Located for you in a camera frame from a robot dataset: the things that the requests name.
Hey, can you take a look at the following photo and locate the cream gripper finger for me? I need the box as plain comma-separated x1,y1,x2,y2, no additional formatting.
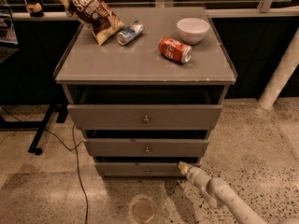
178,161,191,175

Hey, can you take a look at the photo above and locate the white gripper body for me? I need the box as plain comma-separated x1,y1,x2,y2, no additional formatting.
187,166,212,190

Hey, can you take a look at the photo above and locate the grey bottom drawer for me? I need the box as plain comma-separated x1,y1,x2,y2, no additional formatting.
94,161,202,178

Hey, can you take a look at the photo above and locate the grey drawer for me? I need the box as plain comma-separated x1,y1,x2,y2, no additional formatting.
94,161,202,178
84,138,209,157
67,105,222,130

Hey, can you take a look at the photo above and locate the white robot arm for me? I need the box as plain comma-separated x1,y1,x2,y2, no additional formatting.
178,161,267,224

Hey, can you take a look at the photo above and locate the grey drawer cabinet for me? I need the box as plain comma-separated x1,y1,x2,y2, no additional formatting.
55,7,236,164

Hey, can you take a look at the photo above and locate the grey middle drawer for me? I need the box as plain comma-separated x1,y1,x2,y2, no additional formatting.
84,138,209,157

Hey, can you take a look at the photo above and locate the grey top drawer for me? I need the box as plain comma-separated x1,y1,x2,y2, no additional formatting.
67,105,222,130

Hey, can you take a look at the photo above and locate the red cola can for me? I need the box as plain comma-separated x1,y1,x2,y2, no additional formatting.
158,37,192,63

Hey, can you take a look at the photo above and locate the white bowl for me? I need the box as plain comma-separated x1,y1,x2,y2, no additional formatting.
177,18,210,45

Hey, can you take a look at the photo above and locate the blue silver soda can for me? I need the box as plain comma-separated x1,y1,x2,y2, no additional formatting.
117,21,145,46

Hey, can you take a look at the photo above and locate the white diagonal pipe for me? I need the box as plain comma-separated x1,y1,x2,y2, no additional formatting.
258,28,299,109

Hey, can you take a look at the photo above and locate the brown chip bag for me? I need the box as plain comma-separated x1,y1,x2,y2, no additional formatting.
59,0,124,46

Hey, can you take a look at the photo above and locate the small object on ledge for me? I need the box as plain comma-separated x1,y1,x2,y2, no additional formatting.
26,2,44,17

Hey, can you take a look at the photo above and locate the monitor at left edge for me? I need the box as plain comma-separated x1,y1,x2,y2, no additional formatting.
0,0,18,45

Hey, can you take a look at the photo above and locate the black floor cable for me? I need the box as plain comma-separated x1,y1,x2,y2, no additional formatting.
0,105,90,224

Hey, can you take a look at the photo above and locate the black desk leg frame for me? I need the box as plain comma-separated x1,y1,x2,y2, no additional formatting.
0,105,68,155

